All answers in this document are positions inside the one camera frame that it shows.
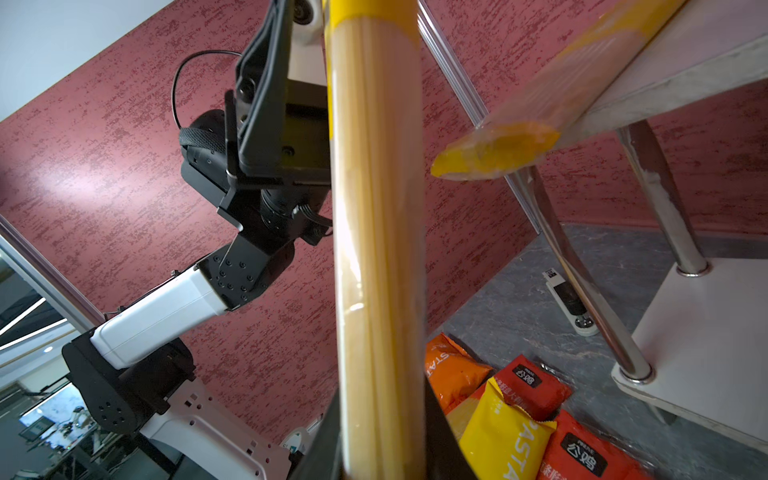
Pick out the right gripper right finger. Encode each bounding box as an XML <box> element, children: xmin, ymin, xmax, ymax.
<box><xmin>424</xmin><ymin>379</ymin><xmax>476</xmax><ymax>480</ymax></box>

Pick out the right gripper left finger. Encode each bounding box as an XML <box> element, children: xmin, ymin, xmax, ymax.
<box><xmin>287</xmin><ymin>392</ymin><xmax>343</xmax><ymax>480</ymax></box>

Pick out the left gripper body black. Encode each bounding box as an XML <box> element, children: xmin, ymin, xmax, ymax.
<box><xmin>226</xmin><ymin>1</ymin><xmax>331</xmax><ymax>186</ymax></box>

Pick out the yellow spaghetti pack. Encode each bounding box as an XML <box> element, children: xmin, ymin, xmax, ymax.
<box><xmin>447</xmin><ymin>378</ymin><xmax>557</xmax><ymax>479</ymax></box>
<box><xmin>431</xmin><ymin>0</ymin><xmax>684</xmax><ymax>181</ymax></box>
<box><xmin>324</xmin><ymin>1</ymin><xmax>426</xmax><ymax>479</ymax></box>

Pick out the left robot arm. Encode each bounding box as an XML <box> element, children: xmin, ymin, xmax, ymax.
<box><xmin>62</xmin><ymin>1</ymin><xmax>332</xmax><ymax>479</ymax></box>

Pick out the orange pasta bag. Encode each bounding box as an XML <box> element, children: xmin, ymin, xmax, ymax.
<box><xmin>424</xmin><ymin>333</ymin><xmax>492</xmax><ymax>414</ymax></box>

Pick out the red pasta bag middle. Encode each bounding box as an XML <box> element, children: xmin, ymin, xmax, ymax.
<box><xmin>466</xmin><ymin>355</ymin><xmax>572</xmax><ymax>421</ymax></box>

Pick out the red pasta bag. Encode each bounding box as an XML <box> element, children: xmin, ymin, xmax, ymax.
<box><xmin>466</xmin><ymin>355</ymin><xmax>572</xmax><ymax>421</ymax></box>
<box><xmin>536</xmin><ymin>409</ymin><xmax>653</xmax><ymax>480</ymax></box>

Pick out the red pasta bag right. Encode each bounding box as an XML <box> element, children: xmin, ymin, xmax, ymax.
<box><xmin>536</xmin><ymin>409</ymin><xmax>653</xmax><ymax>480</ymax></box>

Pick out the white two-tier shelf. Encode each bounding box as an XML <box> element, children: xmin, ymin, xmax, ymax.
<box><xmin>503</xmin><ymin>0</ymin><xmax>768</xmax><ymax>456</ymax></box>

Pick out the white black stapler on floor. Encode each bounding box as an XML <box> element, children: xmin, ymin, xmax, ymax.
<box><xmin>542</xmin><ymin>269</ymin><xmax>599</xmax><ymax>337</ymax></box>

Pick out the left corner aluminium post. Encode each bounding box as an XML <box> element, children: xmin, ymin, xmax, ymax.
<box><xmin>416</xmin><ymin>0</ymin><xmax>541</xmax><ymax>235</ymax></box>

